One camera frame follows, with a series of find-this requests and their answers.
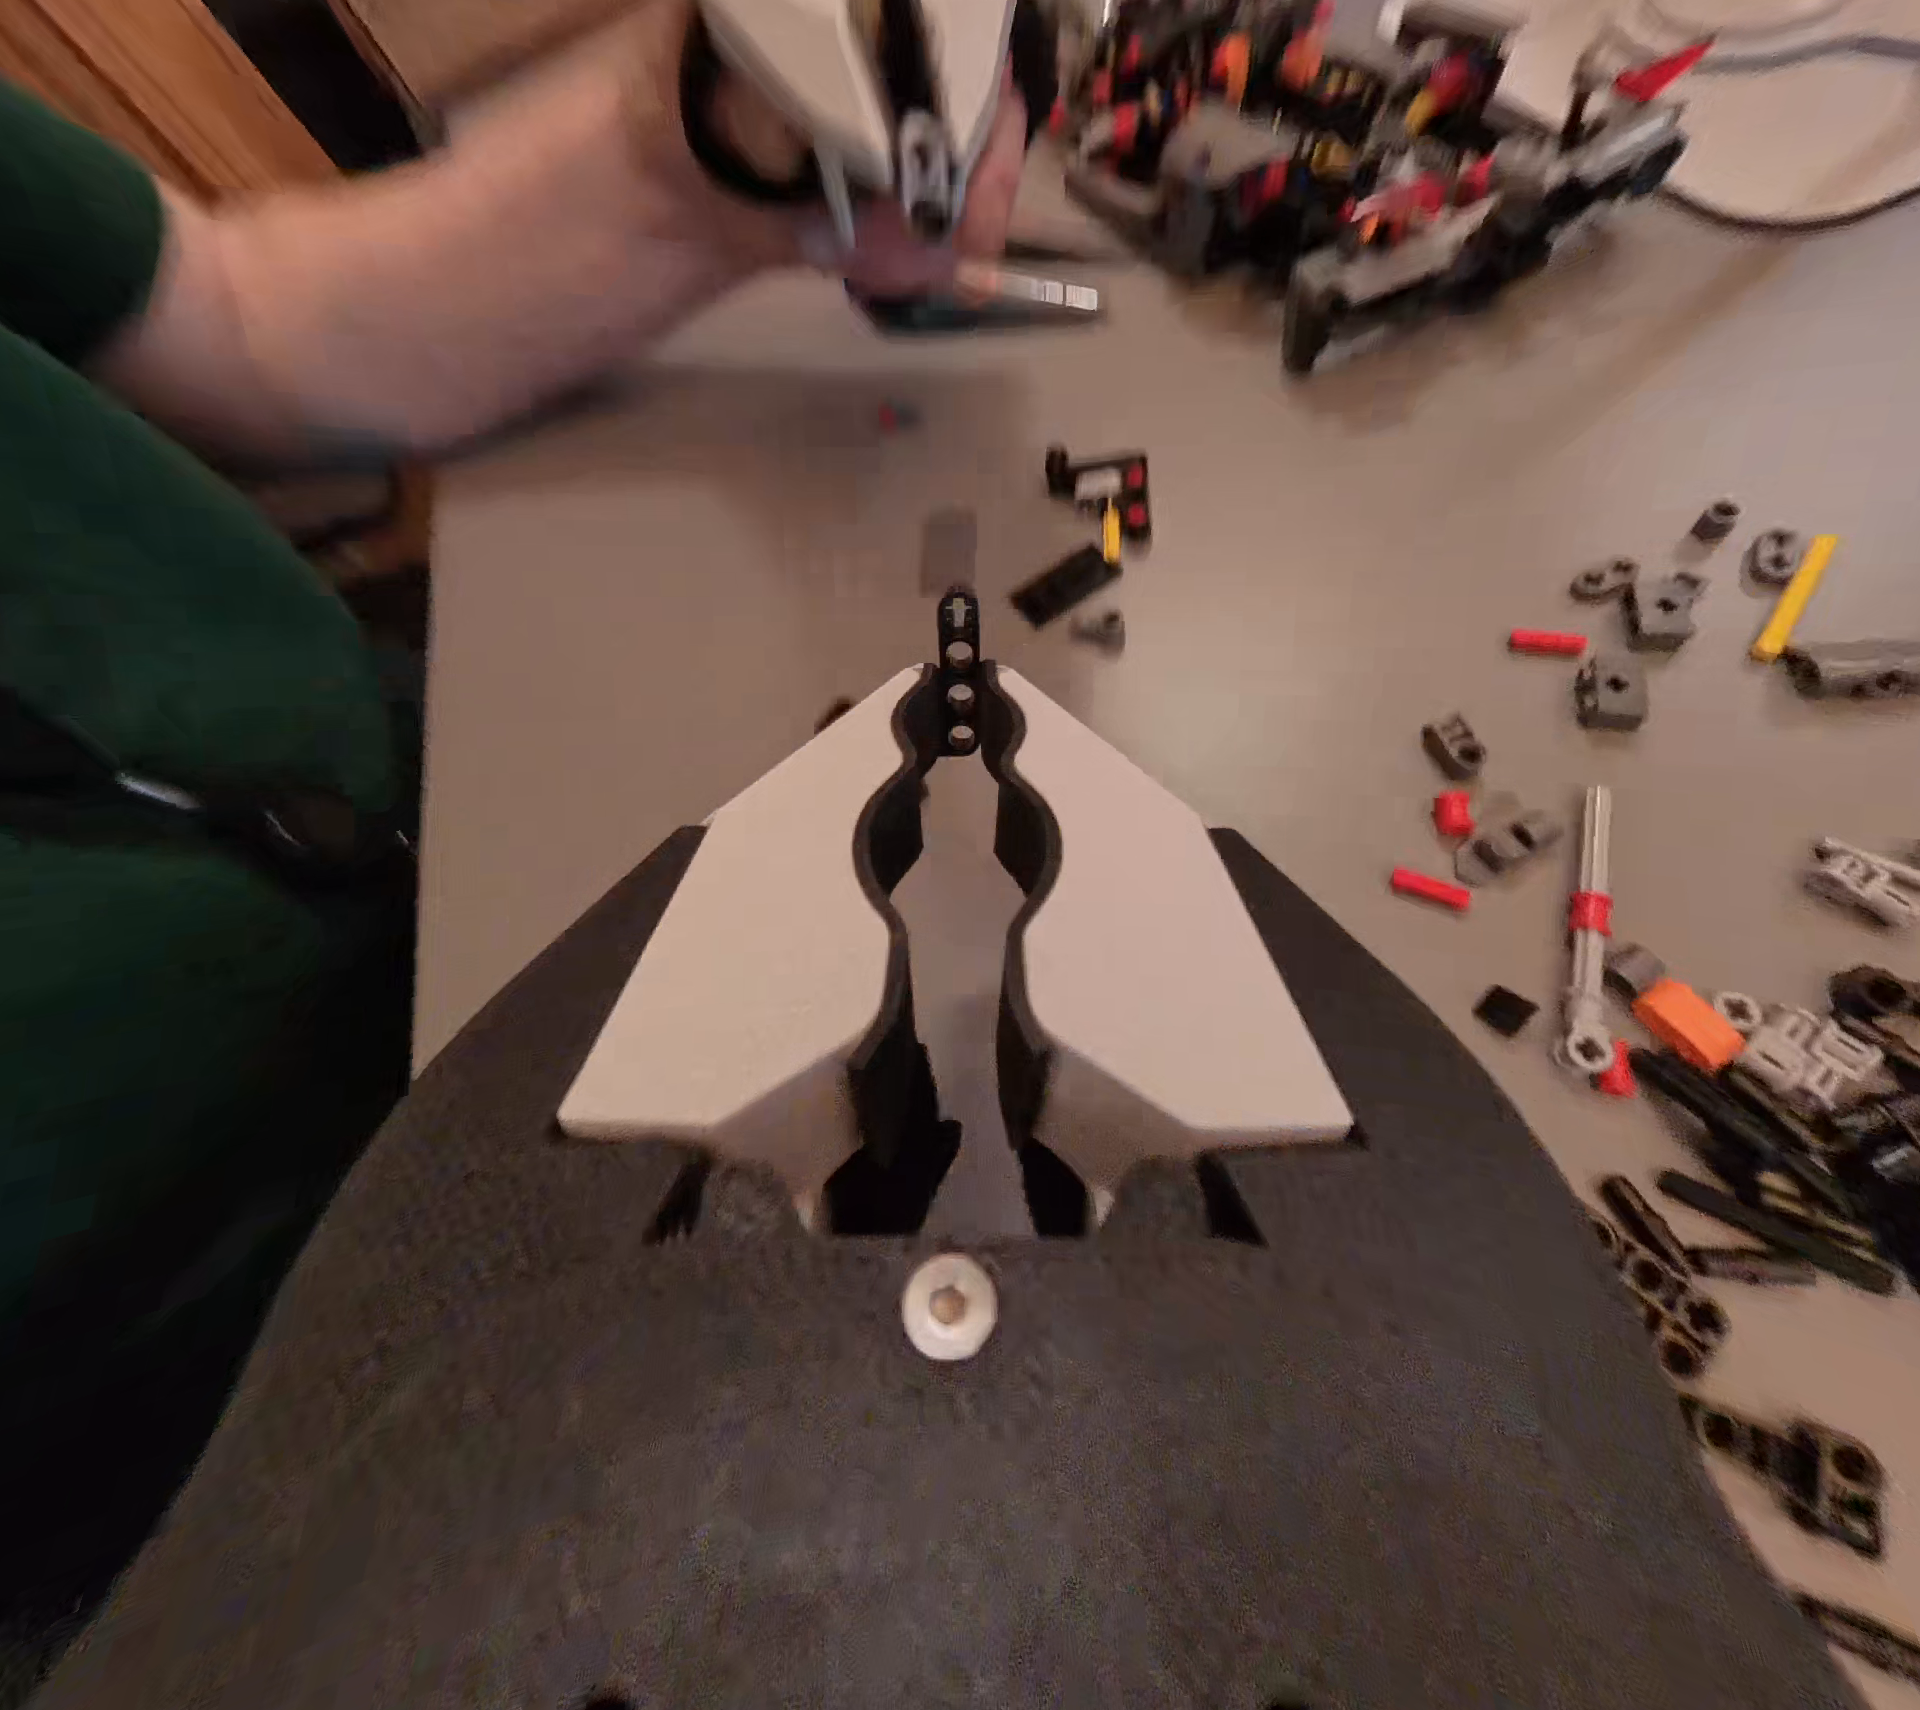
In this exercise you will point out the dark brown lego plate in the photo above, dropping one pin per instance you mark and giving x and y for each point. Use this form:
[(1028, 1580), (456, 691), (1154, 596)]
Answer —
[(1064, 584)]

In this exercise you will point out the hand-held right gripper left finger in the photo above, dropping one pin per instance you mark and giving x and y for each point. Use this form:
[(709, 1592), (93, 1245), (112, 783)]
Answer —
[(735, 991)]

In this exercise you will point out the partly built lego car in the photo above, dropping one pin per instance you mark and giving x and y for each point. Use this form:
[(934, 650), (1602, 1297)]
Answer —
[(1201, 181)]

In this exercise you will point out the dark grey lego tile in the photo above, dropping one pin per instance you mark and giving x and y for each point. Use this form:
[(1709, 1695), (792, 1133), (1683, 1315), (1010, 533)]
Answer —
[(950, 545)]

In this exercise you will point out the grey black lego pin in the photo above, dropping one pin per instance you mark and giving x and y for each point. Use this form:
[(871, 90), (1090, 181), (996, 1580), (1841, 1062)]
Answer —
[(1103, 631)]

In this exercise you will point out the person's left hand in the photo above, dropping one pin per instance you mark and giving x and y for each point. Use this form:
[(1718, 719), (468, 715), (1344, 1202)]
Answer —
[(781, 241)]

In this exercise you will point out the black lego subassembly red pins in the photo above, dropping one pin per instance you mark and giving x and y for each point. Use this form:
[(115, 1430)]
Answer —
[(1118, 489)]

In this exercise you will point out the small red grey lego pin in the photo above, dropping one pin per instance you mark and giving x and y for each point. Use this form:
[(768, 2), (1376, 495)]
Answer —
[(897, 417)]

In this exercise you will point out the person's left forearm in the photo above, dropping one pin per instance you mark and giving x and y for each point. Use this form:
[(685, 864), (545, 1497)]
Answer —
[(374, 301)]

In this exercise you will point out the grey lego connector piece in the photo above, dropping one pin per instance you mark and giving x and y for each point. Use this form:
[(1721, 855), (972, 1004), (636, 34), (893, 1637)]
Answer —
[(927, 173)]

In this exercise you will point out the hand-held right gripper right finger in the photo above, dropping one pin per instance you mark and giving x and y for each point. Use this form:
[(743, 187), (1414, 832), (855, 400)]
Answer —
[(1185, 991)]

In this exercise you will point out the scattered loose lego pieces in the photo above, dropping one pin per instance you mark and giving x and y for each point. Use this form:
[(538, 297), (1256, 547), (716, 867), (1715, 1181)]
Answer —
[(1688, 1022)]

